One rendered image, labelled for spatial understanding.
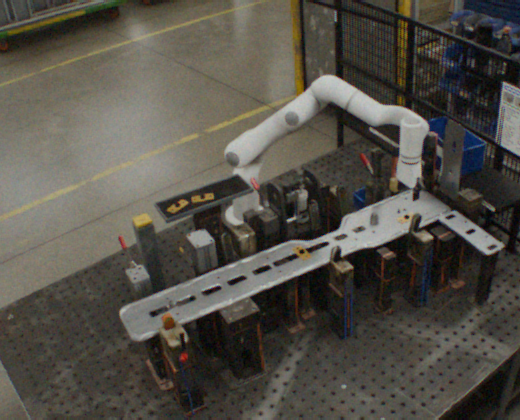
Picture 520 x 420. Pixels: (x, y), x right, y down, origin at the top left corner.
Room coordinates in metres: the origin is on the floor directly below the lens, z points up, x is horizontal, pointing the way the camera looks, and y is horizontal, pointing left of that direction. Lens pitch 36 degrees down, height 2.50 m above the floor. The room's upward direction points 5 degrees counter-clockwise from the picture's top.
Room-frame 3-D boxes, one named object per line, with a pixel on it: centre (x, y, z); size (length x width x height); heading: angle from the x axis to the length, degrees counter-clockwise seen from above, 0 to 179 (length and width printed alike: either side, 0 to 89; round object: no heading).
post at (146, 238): (1.94, 0.44, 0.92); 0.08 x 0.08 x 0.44; 25
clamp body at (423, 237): (1.84, -0.60, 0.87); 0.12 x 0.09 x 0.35; 25
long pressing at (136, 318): (1.83, -0.13, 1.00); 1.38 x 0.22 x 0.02; 115
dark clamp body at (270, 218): (2.01, -0.03, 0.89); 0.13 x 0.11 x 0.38; 25
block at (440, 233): (1.91, -0.71, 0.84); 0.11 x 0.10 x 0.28; 25
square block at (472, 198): (2.05, -0.87, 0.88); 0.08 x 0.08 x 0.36; 25
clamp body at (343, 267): (1.72, -0.27, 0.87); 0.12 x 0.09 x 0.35; 25
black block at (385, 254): (1.81, -0.46, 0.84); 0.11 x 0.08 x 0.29; 25
